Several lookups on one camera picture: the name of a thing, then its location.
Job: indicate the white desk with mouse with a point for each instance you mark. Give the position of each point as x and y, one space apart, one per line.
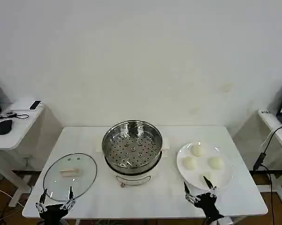
19 131

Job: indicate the black computer mouse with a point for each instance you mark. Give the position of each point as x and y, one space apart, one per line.
4 126

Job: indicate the white round plate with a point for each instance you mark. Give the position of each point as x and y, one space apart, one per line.
225 173

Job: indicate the white steamed bun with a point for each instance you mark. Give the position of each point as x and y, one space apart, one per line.
216 162
189 163
197 150

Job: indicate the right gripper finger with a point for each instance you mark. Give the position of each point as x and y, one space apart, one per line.
209 184
187 191

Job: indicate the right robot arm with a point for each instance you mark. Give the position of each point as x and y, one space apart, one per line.
225 221

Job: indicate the white desk with sticker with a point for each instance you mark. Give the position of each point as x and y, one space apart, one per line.
273 120

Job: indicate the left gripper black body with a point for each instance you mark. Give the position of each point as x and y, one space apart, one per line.
53 212

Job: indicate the steel perforated steamer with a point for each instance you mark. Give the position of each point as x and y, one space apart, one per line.
132 145

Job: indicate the black smartphone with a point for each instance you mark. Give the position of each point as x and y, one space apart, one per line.
35 105

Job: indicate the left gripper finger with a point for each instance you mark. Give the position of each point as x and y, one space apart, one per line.
43 196
71 195

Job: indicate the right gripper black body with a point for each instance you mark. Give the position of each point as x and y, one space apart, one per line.
207 204

